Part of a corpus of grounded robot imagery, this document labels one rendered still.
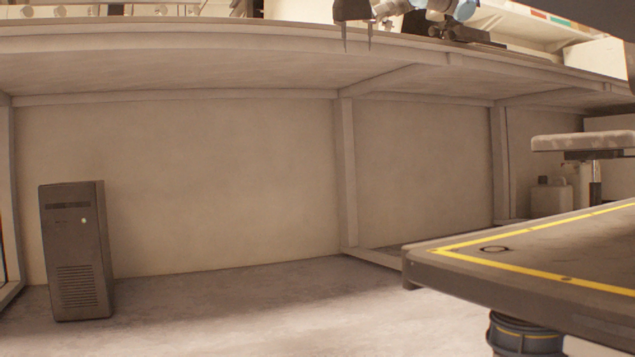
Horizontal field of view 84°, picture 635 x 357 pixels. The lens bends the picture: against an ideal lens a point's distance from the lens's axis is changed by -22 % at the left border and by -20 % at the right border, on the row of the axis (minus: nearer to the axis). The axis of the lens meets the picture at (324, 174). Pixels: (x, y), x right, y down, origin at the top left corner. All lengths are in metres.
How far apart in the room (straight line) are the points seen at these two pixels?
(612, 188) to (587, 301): 2.98
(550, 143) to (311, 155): 1.02
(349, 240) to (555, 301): 1.66
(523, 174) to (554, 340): 2.47
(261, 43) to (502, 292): 0.86
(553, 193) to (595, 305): 2.38
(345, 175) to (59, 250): 1.21
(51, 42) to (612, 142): 1.57
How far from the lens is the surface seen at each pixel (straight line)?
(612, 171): 3.27
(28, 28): 1.01
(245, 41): 1.05
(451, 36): 1.49
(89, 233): 1.27
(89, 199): 1.26
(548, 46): 3.47
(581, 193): 2.81
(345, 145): 1.90
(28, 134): 1.84
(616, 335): 0.30
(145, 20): 0.97
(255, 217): 1.87
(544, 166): 3.07
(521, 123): 2.88
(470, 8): 1.43
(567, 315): 0.31
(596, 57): 3.16
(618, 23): 0.59
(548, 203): 2.69
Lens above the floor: 0.42
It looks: 1 degrees down
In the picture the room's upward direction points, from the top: 3 degrees counter-clockwise
